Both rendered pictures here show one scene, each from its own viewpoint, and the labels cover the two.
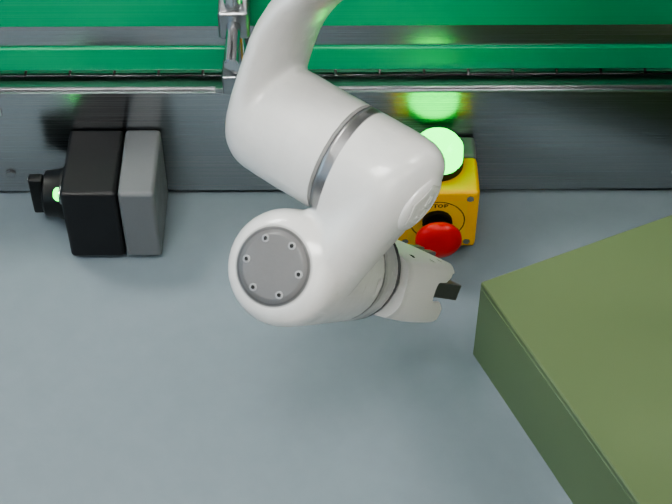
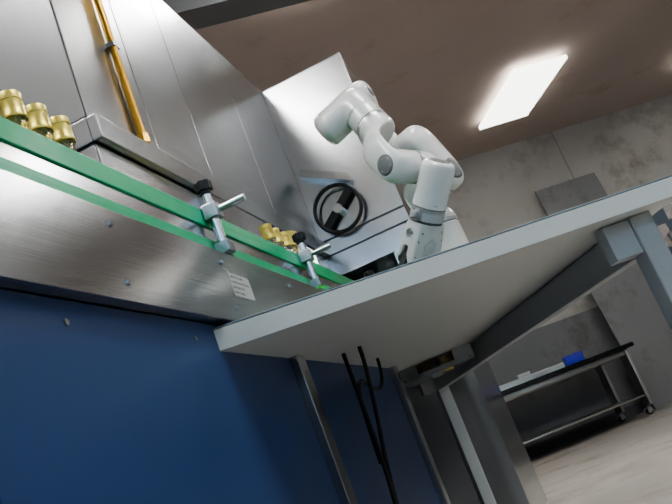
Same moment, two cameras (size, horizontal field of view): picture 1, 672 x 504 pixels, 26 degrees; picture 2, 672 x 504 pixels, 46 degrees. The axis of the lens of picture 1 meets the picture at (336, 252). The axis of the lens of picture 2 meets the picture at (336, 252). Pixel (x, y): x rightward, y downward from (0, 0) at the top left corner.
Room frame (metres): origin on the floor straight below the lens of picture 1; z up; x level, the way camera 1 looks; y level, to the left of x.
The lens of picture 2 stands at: (0.50, 1.68, 0.49)
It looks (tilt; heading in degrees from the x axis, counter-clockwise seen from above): 15 degrees up; 283
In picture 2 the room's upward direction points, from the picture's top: 21 degrees counter-clockwise
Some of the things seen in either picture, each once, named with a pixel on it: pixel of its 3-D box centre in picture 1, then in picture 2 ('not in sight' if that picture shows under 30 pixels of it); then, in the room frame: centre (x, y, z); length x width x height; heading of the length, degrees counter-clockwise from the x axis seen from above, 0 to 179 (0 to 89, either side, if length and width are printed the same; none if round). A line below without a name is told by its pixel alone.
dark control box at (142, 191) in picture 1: (115, 194); not in sight; (0.88, 0.19, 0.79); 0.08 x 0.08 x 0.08; 0
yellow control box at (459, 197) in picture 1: (435, 195); not in sight; (0.89, -0.09, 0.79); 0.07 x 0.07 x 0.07; 0
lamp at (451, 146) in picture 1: (438, 150); not in sight; (0.89, -0.09, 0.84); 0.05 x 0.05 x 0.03
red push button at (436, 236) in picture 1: (437, 231); not in sight; (0.84, -0.09, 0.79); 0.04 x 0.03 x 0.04; 90
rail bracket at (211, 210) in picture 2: not in sight; (226, 212); (0.90, 0.54, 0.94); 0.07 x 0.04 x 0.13; 0
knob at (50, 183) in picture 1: (50, 193); not in sight; (0.88, 0.25, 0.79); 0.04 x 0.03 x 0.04; 0
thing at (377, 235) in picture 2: not in sight; (358, 183); (1.05, -1.71, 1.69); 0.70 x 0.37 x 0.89; 90
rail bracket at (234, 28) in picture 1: (233, 46); (317, 257); (0.90, 0.08, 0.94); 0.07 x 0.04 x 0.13; 0
